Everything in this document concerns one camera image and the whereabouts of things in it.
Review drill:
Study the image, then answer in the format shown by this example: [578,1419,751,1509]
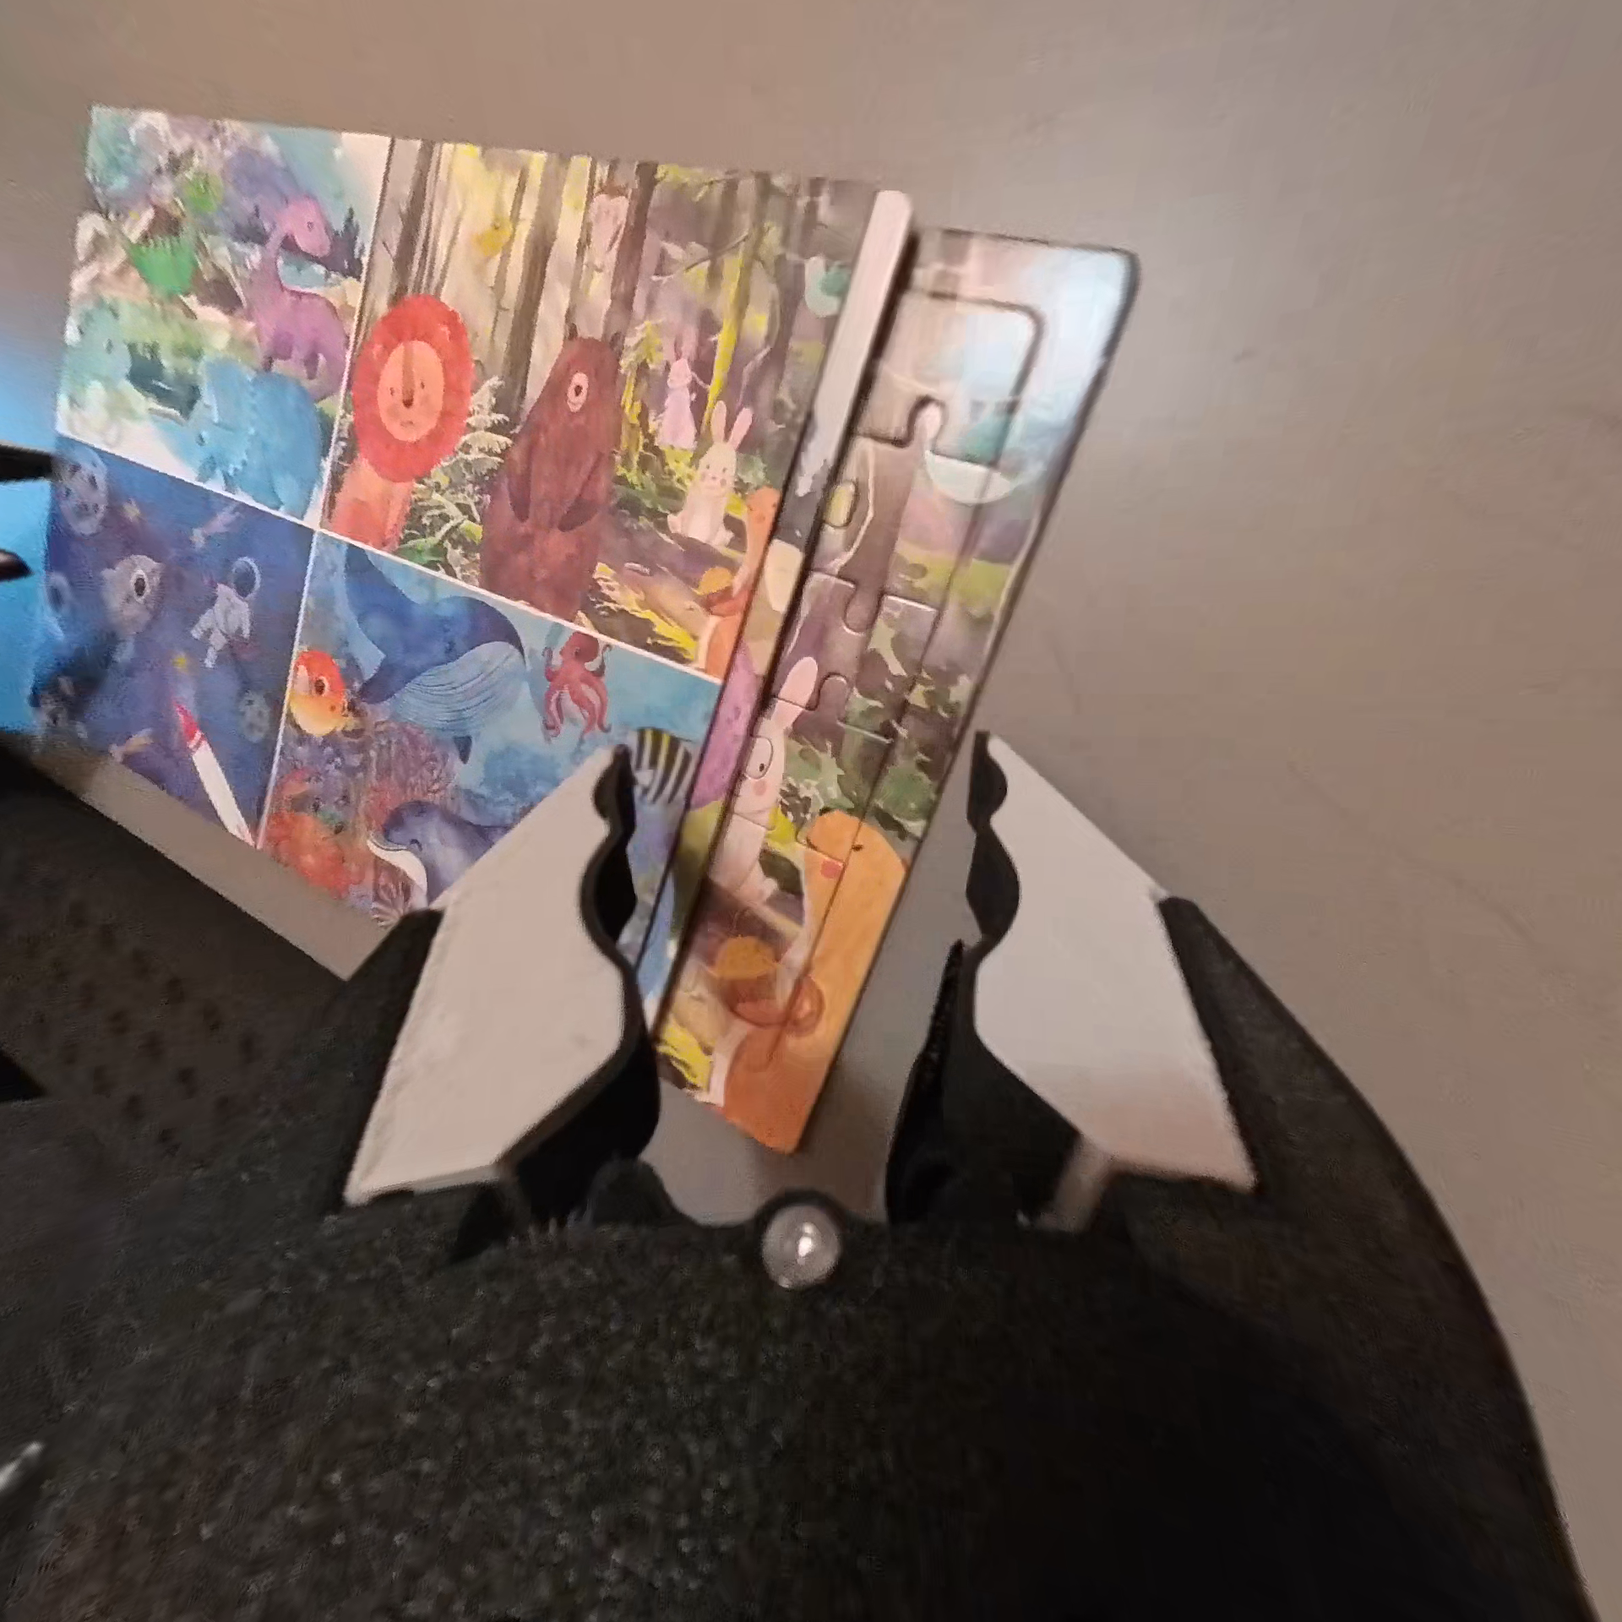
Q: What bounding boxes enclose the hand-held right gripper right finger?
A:
[943,732,1259,1234]

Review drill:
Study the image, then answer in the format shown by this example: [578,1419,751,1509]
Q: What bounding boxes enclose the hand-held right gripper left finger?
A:
[340,745,666,1208]

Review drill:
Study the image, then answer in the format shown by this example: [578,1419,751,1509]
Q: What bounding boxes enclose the forest puzzle board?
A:
[653,225,1141,1158]

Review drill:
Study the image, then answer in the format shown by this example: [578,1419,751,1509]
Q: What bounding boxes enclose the colourful puzzle box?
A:
[31,102,918,946]

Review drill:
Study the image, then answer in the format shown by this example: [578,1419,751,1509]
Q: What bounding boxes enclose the grey desk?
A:
[0,0,1622,1269]

